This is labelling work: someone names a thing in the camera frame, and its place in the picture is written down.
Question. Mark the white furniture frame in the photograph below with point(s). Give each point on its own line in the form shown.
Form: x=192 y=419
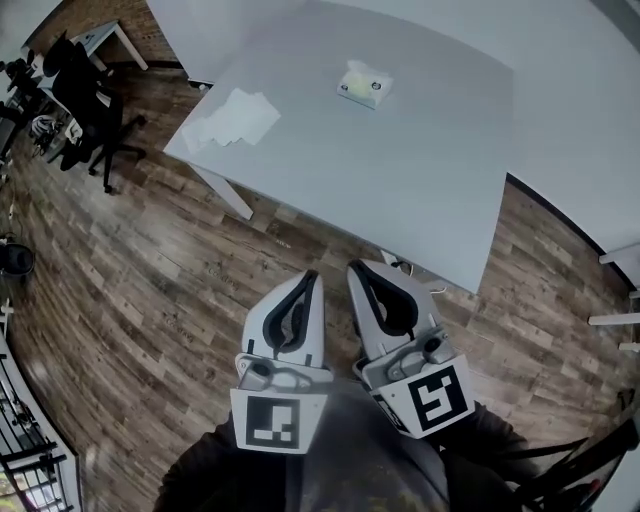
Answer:
x=620 y=300

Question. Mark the white tissue pack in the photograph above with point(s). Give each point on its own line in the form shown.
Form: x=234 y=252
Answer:
x=361 y=91

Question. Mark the white desk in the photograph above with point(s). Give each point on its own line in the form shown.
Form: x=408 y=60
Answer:
x=102 y=37

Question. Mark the person's right forearm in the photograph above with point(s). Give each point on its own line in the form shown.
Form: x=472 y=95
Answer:
x=490 y=460

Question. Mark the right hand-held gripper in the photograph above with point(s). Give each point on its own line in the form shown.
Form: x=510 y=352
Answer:
x=435 y=400

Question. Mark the black office chair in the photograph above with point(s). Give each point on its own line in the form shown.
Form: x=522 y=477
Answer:
x=85 y=100

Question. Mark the pile of white tissues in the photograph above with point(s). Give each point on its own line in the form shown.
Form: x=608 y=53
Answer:
x=235 y=120

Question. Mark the person's left forearm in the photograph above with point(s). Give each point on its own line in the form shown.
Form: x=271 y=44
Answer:
x=220 y=470

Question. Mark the white table leg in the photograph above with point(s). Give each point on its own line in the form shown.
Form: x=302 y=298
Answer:
x=227 y=192

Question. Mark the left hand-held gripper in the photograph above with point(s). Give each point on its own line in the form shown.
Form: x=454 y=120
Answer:
x=272 y=425

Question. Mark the black metal rack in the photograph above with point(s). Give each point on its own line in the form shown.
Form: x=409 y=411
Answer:
x=30 y=450

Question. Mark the black round bag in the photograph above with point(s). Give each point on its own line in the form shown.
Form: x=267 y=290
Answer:
x=16 y=259

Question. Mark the person's grey shirt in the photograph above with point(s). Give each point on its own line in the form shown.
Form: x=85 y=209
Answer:
x=370 y=460

